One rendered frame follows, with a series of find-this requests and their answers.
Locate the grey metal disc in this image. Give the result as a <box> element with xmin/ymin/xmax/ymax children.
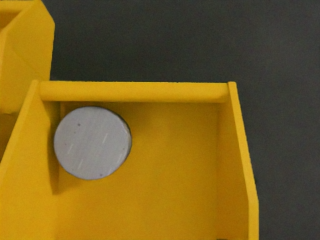
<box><xmin>54</xmin><ymin>106</ymin><xmax>132</xmax><ymax>180</ymax></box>

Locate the yellow bin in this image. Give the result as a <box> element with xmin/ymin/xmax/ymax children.
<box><xmin>0</xmin><ymin>0</ymin><xmax>55</xmax><ymax>163</ymax></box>
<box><xmin>0</xmin><ymin>80</ymin><xmax>258</xmax><ymax>240</ymax></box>

